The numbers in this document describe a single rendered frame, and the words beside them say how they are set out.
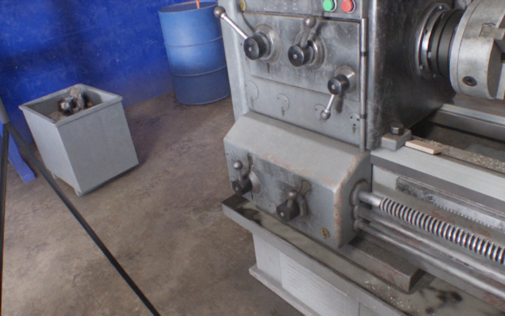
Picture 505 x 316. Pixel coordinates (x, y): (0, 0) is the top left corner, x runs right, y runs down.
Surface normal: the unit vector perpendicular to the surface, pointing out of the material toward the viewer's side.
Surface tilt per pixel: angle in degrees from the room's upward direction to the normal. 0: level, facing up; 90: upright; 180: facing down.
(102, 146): 90
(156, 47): 90
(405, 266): 0
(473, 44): 72
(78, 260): 0
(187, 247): 0
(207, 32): 90
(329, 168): 32
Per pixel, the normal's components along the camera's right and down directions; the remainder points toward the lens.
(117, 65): 0.66, 0.30
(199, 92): 0.02, 0.49
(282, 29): -0.74, 0.40
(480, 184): -0.53, -0.47
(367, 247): -0.11, -0.86
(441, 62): -0.67, 0.65
